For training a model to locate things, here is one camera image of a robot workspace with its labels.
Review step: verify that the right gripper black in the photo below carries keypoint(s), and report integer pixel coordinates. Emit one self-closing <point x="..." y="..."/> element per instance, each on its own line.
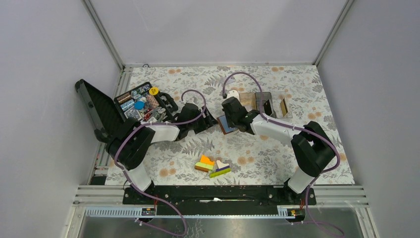
<point x="230" y="124"/>

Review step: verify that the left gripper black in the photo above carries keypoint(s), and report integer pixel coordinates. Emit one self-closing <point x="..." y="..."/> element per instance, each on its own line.
<point x="206" y="122"/>

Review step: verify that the brown leather card holder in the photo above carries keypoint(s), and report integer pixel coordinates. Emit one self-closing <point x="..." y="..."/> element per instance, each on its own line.
<point x="225" y="128"/>

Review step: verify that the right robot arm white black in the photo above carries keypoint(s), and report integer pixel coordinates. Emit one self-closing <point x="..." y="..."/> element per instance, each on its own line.
<point x="312" y="148"/>

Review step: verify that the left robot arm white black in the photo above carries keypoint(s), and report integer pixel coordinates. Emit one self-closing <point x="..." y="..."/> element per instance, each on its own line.
<point x="132" y="140"/>

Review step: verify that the black VIP card stack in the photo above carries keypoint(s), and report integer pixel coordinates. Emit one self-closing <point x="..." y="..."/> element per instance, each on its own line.
<point x="267" y="108"/>

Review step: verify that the orange green brown card stack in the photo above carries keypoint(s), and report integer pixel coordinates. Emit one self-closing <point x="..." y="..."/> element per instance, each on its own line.
<point x="205" y="164"/>

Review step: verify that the gold card stack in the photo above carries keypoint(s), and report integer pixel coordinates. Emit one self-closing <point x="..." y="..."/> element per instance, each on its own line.
<point x="283" y="108"/>

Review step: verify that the white purple green card stack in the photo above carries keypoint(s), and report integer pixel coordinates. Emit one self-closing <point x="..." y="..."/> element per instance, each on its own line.
<point x="222" y="168"/>

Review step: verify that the floral patterned table mat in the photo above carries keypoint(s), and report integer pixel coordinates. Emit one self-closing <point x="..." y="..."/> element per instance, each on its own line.
<point x="253" y="159"/>

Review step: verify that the yellow poker chip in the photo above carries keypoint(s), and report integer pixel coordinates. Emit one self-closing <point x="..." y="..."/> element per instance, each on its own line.
<point x="154" y="91"/>

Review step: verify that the black poker chip case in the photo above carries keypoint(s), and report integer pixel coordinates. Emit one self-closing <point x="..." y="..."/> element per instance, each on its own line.
<point x="108" y="114"/>

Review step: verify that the blue poker chip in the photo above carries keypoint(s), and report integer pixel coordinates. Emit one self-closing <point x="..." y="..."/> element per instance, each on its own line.
<point x="139" y="105"/>

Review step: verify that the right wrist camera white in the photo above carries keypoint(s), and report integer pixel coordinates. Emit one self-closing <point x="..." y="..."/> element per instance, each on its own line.
<point x="233" y="93"/>

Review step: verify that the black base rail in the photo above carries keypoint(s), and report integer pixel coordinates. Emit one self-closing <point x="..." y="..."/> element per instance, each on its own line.
<point x="221" y="200"/>

